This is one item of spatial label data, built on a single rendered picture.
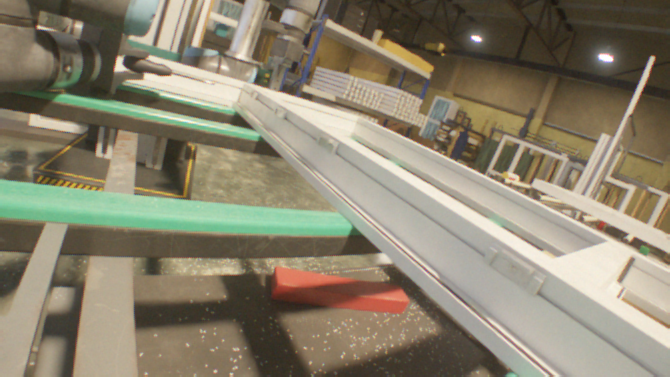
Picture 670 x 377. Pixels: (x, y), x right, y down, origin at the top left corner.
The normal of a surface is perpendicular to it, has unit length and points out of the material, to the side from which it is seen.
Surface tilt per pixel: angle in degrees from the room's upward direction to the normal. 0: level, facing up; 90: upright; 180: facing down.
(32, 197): 0
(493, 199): 90
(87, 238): 90
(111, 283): 0
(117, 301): 0
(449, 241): 90
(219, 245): 90
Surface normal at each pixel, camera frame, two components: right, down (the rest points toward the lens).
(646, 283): -0.79, -0.15
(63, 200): 0.33, -0.92
